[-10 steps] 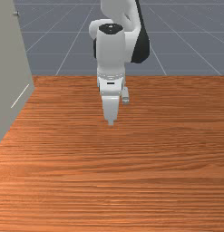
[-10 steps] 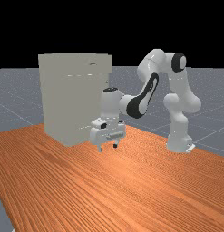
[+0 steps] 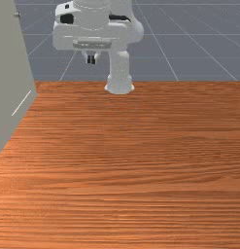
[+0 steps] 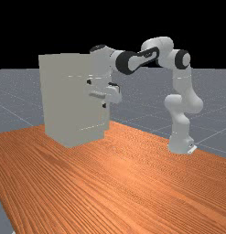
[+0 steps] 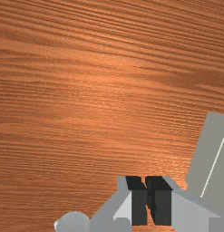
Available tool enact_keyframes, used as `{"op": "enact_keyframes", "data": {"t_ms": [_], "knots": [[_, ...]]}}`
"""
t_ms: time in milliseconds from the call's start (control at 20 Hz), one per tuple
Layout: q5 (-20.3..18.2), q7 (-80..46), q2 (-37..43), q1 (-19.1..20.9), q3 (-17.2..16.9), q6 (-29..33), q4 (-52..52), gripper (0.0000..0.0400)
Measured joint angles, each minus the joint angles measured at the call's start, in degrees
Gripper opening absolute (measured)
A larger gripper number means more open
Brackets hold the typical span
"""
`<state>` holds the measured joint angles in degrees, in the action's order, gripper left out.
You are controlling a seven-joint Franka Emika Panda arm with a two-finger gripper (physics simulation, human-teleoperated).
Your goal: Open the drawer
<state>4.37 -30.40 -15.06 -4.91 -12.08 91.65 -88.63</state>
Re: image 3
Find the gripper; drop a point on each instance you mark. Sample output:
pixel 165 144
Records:
pixel 64 37

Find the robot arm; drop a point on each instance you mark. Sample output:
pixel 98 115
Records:
pixel 120 73

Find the pale grey cabinet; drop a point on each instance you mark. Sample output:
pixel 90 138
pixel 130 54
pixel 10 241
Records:
pixel 9 71

